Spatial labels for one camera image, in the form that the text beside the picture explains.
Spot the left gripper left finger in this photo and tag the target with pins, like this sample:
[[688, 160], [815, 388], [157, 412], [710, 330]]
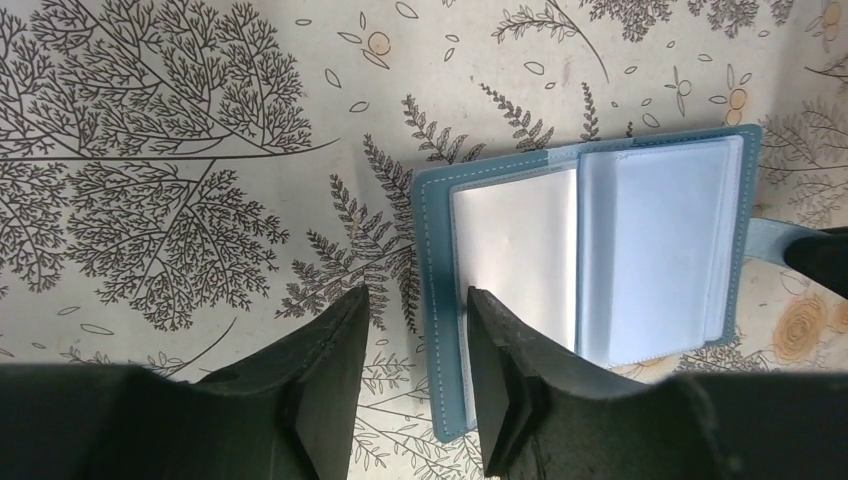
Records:
[[285, 412]]

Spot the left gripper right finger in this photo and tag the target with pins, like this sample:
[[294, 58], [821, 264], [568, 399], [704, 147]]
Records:
[[543, 412]]

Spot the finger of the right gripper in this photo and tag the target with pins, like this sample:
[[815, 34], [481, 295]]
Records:
[[821, 256]]

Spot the blue card holder wallet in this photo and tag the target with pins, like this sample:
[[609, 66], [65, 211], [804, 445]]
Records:
[[620, 251]]

